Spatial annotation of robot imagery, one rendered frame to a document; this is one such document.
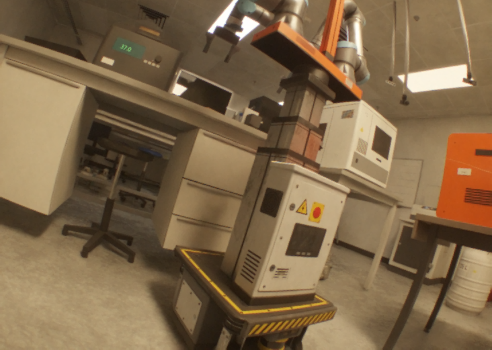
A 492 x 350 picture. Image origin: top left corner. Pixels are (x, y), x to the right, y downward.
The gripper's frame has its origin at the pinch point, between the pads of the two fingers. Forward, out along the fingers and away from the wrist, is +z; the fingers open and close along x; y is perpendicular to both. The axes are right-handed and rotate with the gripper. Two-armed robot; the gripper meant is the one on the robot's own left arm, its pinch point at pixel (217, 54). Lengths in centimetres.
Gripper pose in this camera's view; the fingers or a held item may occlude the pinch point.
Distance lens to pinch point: 131.5
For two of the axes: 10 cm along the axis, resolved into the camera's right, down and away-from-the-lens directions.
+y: -5.1, -5.2, 6.9
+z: -4.5, 8.4, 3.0
